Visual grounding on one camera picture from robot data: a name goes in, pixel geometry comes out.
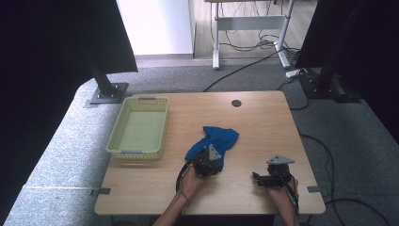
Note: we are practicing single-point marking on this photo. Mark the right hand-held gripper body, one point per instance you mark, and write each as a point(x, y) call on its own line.
point(279, 175)

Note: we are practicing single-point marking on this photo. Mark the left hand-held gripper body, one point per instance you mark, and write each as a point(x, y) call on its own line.
point(205, 164)

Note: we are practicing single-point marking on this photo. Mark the blue t-shirt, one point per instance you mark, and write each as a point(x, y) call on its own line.
point(219, 138)

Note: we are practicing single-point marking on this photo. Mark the pale green plastic basket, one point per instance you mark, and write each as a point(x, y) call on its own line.
point(139, 128)

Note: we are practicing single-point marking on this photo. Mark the person's right hand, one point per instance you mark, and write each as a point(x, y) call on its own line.
point(280, 196)

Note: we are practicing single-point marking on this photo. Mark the person's left hand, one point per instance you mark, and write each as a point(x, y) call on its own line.
point(189, 183)

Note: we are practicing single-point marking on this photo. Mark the dark round table grommet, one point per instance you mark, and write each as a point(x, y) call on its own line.
point(236, 103)

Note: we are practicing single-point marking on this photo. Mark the white power strip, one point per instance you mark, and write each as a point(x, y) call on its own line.
point(293, 73)

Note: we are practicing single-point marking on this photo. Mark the black metal stand grey base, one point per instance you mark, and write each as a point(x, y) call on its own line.
point(106, 91)

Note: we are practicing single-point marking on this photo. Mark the white panel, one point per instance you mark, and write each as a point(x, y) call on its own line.
point(156, 25)

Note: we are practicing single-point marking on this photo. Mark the black curtain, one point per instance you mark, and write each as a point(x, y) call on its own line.
point(376, 47)
point(47, 62)

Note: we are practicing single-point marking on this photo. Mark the grey table edge bracket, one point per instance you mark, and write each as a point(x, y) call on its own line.
point(102, 191)
point(313, 189)

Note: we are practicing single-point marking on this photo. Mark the white desk frame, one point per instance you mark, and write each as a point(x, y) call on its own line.
point(251, 22)

